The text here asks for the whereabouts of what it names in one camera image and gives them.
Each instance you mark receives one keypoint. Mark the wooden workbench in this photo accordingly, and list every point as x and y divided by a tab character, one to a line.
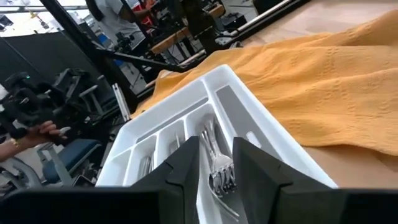
183	34

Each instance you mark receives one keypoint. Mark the person's forearm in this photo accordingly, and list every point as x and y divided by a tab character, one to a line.
11	149

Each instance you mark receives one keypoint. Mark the silver aluminium bar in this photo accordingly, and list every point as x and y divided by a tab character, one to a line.
122	102

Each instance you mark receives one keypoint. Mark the black slanted rig post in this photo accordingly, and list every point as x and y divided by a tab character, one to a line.
87	53

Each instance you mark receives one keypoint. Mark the black handheld control device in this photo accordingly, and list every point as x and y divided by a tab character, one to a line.
28	99

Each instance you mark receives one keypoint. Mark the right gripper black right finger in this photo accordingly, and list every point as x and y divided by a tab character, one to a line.
311	207

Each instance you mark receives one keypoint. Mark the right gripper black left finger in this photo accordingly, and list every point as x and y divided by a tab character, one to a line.
109	207

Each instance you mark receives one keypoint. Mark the person's hand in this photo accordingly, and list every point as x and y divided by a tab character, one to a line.
46	132

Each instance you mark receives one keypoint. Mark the silver fork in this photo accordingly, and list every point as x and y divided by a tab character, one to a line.
217	199

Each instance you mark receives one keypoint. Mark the orange cloth towel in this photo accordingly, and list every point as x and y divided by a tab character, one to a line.
326	93

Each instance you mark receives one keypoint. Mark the white cutlery organizer tray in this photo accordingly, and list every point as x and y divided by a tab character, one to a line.
174	105

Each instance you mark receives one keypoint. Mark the silver spoon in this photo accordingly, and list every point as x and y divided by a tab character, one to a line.
219	165

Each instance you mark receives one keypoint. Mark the person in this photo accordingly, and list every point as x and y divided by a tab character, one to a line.
144	12
118	18

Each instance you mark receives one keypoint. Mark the blue padded chair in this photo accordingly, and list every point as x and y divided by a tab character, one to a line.
71	155

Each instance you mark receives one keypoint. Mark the silver table knife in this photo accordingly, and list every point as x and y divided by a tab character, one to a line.
146	165

